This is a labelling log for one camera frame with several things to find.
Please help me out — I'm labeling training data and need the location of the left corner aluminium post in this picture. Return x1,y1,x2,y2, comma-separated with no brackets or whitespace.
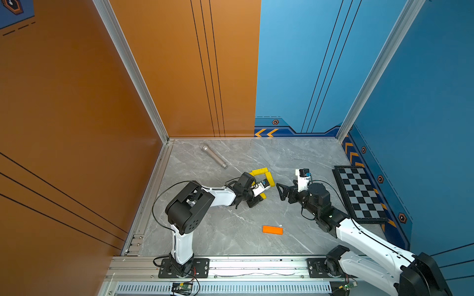
93,0,169,145

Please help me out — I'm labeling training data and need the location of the right green circuit board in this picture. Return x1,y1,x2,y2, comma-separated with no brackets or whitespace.
329,281,358,296

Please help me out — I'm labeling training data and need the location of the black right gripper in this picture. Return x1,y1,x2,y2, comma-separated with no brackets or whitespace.
276,179,320,219

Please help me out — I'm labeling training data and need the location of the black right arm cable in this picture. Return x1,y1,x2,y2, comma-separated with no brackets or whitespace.
300,179,415,267

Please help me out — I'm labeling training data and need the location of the orange block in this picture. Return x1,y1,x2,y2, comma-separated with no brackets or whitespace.
262,225,283,235

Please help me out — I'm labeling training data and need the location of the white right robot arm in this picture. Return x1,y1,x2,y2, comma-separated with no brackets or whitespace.
276,183,452,296

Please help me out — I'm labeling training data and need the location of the black white chessboard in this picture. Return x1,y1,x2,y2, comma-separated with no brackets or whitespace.
333,166,388,224

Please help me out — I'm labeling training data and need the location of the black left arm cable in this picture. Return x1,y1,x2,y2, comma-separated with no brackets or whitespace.
151,177,241,234

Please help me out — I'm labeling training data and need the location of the grey metal microphone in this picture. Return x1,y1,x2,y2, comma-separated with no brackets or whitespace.
201,144,228,169

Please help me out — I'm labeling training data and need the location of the yellow block top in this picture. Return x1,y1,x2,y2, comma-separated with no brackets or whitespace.
250,168,268,176

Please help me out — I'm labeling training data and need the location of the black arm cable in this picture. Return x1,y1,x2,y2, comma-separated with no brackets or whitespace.
300,179,415,267
151,177,241,234

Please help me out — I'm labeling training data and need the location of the right corner aluminium post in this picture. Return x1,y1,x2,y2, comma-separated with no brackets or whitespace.
336,0,425,143

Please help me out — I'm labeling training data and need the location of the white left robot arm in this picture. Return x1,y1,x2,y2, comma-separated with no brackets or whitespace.
165,171,275,277

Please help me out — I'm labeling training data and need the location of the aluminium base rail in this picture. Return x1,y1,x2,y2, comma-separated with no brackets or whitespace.
98,255,387,296

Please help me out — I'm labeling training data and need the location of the left green circuit board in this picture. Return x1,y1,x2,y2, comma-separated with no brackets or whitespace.
171,282,193,296

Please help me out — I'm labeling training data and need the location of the corner aluminium post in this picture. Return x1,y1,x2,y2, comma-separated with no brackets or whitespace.
93,0,169,145
336,0,425,143

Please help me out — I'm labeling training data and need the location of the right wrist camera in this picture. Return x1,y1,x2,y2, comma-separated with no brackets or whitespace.
295,168,312,192

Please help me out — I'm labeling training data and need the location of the green circuit board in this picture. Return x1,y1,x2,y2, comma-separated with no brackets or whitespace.
329,281,358,296
171,282,193,296

